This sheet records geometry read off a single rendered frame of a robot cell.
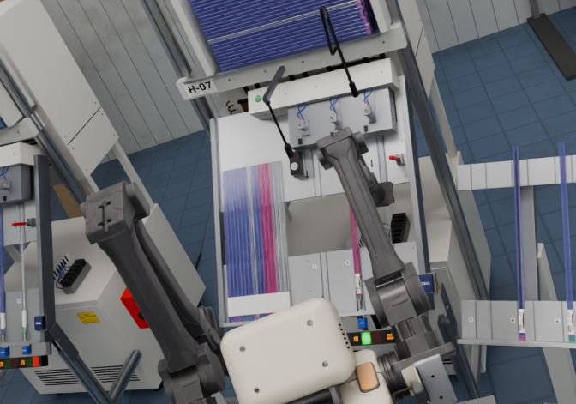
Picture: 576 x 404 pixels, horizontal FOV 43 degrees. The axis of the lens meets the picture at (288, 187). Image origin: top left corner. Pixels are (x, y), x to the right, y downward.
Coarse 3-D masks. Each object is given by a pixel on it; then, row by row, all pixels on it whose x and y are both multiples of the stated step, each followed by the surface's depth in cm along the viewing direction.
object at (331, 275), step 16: (304, 256) 229; (320, 256) 226; (336, 256) 224; (352, 256) 222; (368, 256) 219; (400, 256) 215; (416, 256) 213; (224, 272) 240; (304, 272) 228; (320, 272) 225; (336, 272) 223; (352, 272) 221; (368, 272) 219; (304, 288) 227; (320, 288) 225; (336, 288) 222; (352, 288) 220; (336, 304) 221; (352, 304) 219; (368, 304) 217
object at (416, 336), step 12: (396, 324) 133; (408, 324) 132; (420, 324) 132; (396, 336) 133; (408, 336) 131; (420, 336) 130; (432, 336) 131; (396, 348) 132; (408, 348) 130; (420, 348) 129; (432, 348) 129; (444, 348) 128; (408, 360) 129
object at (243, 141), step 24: (216, 120) 251; (240, 120) 247; (264, 120) 243; (240, 144) 246; (264, 144) 242; (384, 144) 223; (288, 168) 236; (312, 168) 232; (288, 192) 235; (312, 192) 231; (336, 192) 227
